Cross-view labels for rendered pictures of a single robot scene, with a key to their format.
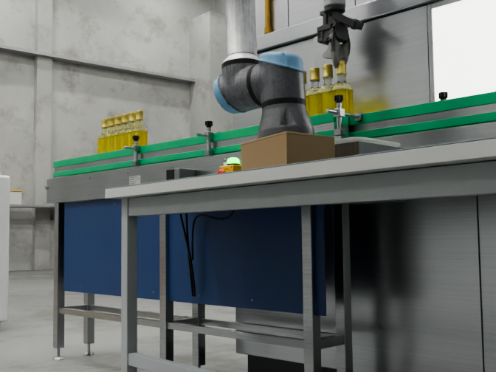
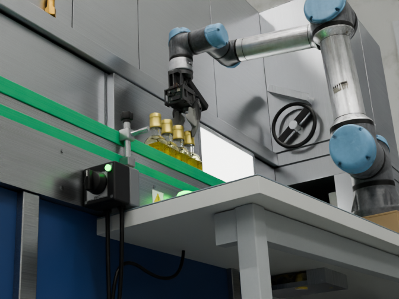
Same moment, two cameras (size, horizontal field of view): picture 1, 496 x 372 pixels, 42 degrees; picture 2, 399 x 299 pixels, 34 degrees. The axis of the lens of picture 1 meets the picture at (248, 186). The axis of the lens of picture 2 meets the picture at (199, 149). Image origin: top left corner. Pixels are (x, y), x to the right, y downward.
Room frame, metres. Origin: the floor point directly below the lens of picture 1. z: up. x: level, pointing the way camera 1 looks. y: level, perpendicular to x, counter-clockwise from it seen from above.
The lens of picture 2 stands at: (2.58, 1.51, 0.39)
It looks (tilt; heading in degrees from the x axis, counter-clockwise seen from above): 21 degrees up; 256
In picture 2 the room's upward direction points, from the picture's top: 3 degrees counter-clockwise
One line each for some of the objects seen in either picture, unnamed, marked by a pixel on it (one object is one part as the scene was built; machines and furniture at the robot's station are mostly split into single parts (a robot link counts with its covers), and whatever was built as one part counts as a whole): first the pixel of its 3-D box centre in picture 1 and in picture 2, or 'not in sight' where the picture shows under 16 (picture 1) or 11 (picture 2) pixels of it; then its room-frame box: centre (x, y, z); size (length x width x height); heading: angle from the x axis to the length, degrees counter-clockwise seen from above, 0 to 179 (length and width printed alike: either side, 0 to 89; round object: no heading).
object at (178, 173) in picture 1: (180, 180); (111, 188); (2.46, 0.25, 0.79); 0.08 x 0.08 x 0.08; 45
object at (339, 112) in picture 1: (343, 116); not in sight; (2.01, -0.30, 0.95); 0.17 x 0.03 x 0.12; 135
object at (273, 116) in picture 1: (284, 121); (376, 202); (1.69, -0.10, 0.88); 0.15 x 0.15 x 0.10
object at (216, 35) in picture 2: not in sight; (211, 40); (2.09, -0.25, 1.45); 0.11 x 0.11 x 0.08; 49
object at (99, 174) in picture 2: not in sight; (92, 181); (2.50, 0.29, 0.79); 0.04 x 0.03 x 0.04; 135
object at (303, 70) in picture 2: not in sight; (333, 109); (1.23, -1.21, 1.69); 0.70 x 0.37 x 0.89; 45
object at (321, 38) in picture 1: (333, 26); (181, 91); (2.19, -0.30, 1.29); 0.09 x 0.08 x 0.12; 45
